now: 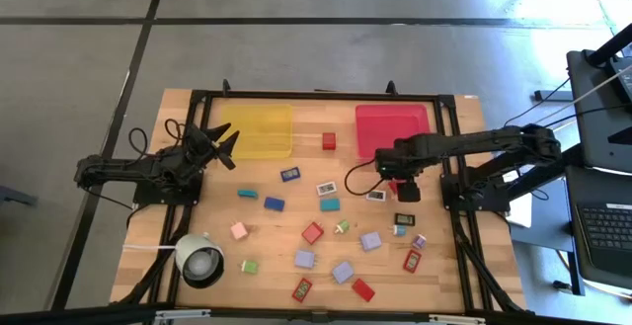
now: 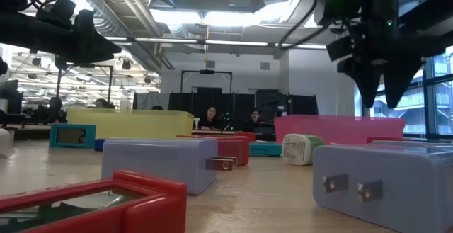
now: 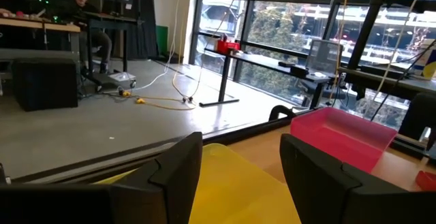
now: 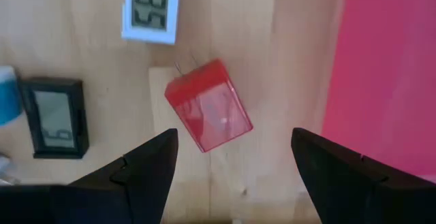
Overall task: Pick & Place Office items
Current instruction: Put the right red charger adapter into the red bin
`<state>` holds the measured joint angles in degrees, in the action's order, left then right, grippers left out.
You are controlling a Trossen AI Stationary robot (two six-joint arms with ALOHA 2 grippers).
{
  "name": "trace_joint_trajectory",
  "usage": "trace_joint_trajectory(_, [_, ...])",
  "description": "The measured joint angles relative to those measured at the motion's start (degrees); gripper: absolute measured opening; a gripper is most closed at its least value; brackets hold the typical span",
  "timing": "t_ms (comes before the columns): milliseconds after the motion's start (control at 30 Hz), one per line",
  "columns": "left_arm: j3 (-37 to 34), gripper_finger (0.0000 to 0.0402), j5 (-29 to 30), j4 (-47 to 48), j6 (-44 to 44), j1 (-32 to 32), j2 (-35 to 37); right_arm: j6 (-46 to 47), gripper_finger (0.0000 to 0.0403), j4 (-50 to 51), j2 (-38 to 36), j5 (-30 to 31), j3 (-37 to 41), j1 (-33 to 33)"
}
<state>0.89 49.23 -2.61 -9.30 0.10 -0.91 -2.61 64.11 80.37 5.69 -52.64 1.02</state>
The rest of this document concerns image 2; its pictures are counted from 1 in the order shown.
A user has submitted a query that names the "green white wall charger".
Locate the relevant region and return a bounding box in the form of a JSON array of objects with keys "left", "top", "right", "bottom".
[{"left": 281, "top": 133, "right": 326, "bottom": 166}]

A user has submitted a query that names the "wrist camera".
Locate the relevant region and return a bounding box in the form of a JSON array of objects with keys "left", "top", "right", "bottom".
[
  {"left": 35, "top": 0, "right": 77, "bottom": 29},
  {"left": 325, "top": 35, "right": 359, "bottom": 74}
]

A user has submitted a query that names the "red digital clock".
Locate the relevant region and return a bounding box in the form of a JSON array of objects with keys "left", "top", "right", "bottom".
[{"left": 0, "top": 170, "right": 188, "bottom": 233}]

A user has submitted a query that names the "pink-red plastic bin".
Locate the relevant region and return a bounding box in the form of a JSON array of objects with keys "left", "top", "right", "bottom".
[{"left": 273, "top": 115, "right": 406, "bottom": 146}]

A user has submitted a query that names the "teal digital clock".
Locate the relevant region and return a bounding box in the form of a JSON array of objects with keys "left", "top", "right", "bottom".
[
  {"left": 48, "top": 123, "right": 97, "bottom": 149},
  {"left": 248, "top": 141, "right": 283, "bottom": 157}
]

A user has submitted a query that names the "dark workbench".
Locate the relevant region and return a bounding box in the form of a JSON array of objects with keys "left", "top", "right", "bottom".
[{"left": 0, "top": 123, "right": 68, "bottom": 142}]

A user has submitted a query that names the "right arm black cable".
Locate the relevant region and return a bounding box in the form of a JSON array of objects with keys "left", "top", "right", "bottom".
[{"left": 277, "top": 0, "right": 328, "bottom": 51}]

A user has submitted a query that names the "wooden background desk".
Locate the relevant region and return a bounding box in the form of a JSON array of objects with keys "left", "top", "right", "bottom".
[{"left": 192, "top": 129, "right": 245, "bottom": 137}]

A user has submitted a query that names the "dark framed window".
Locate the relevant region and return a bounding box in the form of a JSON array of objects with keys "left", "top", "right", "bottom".
[{"left": 353, "top": 45, "right": 453, "bottom": 140}]

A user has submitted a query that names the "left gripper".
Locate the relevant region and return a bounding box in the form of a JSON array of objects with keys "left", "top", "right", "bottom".
[{"left": 21, "top": 8, "right": 123, "bottom": 65}]

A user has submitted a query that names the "yellow hanging cord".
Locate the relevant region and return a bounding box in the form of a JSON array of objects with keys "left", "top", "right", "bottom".
[{"left": 203, "top": 23, "right": 211, "bottom": 63}]

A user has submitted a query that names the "lavender wall charger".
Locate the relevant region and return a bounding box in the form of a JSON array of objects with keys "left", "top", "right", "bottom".
[
  {"left": 312, "top": 143, "right": 453, "bottom": 233},
  {"left": 101, "top": 137, "right": 237, "bottom": 196}
]

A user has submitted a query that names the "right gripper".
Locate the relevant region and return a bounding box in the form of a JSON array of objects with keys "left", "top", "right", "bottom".
[{"left": 313, "top": 0, "right": 447, "bottom": 110}]

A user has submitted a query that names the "long ceiling light strip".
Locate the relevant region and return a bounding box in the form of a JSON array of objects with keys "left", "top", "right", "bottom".
[{"left": 105, "top": 36, "right": 328, "bottom": 50}]

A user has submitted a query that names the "black partition screen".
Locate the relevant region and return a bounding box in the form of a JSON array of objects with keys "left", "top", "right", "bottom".
[
  {"left": 168, "top": 91, "right": 256, "bottom": 131},
  {"left": 254, "top": 89, "right": 319, "bottom": 116}
]

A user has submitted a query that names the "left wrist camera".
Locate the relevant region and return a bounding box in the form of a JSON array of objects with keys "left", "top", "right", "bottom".
[{"left": 35, "top": 0, "right": 77, "bottom": 29}]

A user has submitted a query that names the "yellow plastic bin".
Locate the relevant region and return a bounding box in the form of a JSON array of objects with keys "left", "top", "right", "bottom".
[{"left": 66, "top": 107, "right": 195, "bottom": 140}]

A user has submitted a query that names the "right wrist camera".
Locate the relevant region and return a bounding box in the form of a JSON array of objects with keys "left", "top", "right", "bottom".
[{"left": 325, "top": 35, "right": 359, "bottom": 74}]

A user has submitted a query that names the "black camera gantry frame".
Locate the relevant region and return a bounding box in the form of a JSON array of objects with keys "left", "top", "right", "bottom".
[
  {"left": 180, "top": 69, "right": 234, "bottom": 94},
  {"left": 55, "top": 64, "right": 114, "bottom": 103}
]

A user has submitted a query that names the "grey partition cloth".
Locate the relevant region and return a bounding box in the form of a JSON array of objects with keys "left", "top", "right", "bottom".
[{"left": 132, "top": 91, "right": 171, "bottom": 110}]

